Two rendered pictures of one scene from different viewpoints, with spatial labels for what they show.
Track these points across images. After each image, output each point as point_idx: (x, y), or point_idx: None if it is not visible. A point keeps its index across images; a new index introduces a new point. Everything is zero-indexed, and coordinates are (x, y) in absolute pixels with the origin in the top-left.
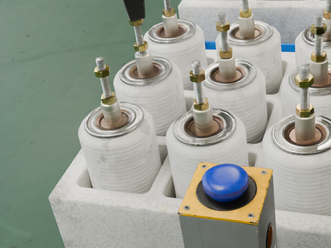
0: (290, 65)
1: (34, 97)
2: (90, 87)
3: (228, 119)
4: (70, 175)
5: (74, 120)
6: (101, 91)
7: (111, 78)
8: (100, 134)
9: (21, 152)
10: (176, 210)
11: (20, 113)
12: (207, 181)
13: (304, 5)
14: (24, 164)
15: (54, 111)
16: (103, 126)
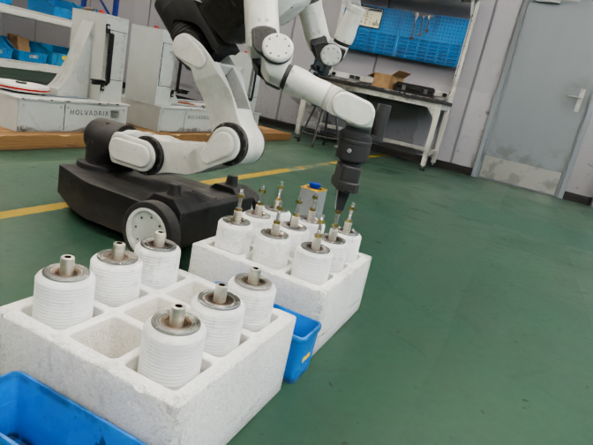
0: (245, 255)
1: (437, 437)
2: (378, 425)
3: (300, 217)
4: (364, 258)
5: (385, 394)
6: (366, 415)
7: (357, 428)
8: (351, 229)
9: (420, 382)
10: None
11: (441, 421)
12: (319, 184)
13: (200, 277)
14: (413, 373)
15: (407, 411)
16: (350, 231)
